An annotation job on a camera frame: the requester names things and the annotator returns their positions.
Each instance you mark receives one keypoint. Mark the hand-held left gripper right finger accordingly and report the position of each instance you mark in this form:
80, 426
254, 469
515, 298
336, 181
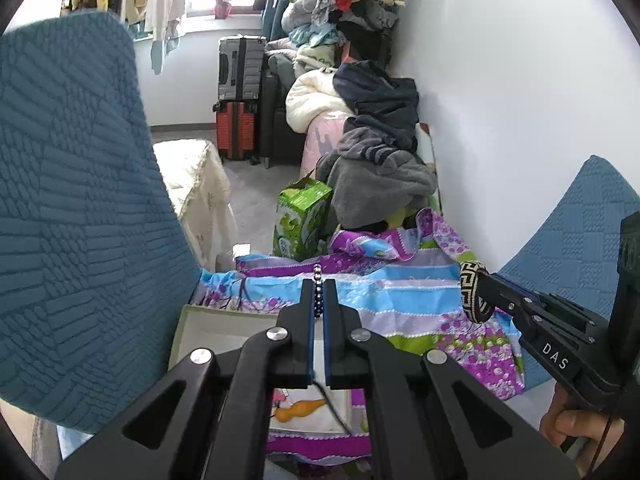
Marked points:
327, 330

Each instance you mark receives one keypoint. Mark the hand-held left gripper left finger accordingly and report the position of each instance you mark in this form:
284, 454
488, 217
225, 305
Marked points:
311, 330

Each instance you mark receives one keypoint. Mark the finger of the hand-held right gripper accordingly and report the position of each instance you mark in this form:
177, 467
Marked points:
525, 294
515, 310

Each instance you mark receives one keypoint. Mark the green and white cardboard box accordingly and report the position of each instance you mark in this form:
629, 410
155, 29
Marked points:
220, 325

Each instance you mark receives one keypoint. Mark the person's right hand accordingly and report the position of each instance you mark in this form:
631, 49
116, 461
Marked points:
580, 430

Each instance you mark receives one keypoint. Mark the blue textured chair back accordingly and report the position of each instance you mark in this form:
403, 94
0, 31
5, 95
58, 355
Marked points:
75, 210
575, 240

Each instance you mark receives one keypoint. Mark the colourful striped printed cloth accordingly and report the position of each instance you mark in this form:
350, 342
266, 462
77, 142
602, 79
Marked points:
400, 290

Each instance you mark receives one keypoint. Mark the green printed carton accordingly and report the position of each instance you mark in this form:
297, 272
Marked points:
300, 220

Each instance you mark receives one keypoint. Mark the yellow-green cloth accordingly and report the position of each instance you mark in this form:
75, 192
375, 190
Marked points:
400, 217

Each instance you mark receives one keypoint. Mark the grey fleece garment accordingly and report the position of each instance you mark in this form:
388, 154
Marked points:
380, 185

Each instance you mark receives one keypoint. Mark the cream cloth covered stool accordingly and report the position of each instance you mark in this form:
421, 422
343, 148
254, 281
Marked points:
200, 195

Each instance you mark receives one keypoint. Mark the pink quilt bundle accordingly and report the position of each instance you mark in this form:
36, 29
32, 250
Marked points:
320, 145

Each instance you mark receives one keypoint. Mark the red suitcase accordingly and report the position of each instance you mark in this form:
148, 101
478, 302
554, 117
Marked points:
235, 132

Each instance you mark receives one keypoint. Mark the cream quilt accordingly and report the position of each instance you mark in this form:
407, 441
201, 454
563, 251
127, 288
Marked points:
312, 100

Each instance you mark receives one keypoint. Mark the navy jacket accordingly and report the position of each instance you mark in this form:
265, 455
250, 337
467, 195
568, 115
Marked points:
380, 100

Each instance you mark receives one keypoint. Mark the grey and black suitcase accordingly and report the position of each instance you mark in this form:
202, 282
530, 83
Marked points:
240, 67

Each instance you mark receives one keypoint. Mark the pile of assorted clothes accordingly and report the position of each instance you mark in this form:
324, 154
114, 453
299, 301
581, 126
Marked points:
345, 10

